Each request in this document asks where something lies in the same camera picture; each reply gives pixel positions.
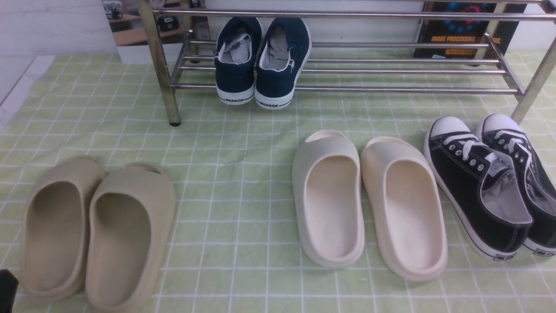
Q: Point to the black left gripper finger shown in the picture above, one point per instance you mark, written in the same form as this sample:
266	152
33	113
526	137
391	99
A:
8	289

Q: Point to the navy canvas sneaker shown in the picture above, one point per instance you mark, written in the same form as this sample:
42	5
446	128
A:
286	47
237	48

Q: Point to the metal shoe rack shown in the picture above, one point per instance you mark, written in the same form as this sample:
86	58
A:
488	52

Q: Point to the left tan foam slipper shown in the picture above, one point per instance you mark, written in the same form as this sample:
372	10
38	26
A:
56	229

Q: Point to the tan foam slipper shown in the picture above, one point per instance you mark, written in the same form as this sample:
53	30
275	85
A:
56	229
130	216

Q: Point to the right tan foam slipper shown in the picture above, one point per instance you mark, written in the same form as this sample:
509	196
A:
130	216

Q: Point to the green checkered tablecloth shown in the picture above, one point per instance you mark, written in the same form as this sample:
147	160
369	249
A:
236	247

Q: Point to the left cream foam slipper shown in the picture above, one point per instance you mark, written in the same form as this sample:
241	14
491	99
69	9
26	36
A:
326	186

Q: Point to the cream foam slipper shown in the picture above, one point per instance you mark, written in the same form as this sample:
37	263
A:
326	186
407	212

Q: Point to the right cream foam slipper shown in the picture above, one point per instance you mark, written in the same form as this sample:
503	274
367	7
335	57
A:
407	212

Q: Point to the left black lace-up sneaker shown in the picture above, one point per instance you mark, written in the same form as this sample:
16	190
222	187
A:
482	187

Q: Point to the black lace-up sneaker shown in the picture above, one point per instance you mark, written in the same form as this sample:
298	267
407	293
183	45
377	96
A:
503	134
482	187

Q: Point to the right black lace-up sneaker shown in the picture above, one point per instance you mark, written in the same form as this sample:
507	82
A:
503	134

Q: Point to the black image processing book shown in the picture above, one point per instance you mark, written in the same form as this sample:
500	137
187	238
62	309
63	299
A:
459	31

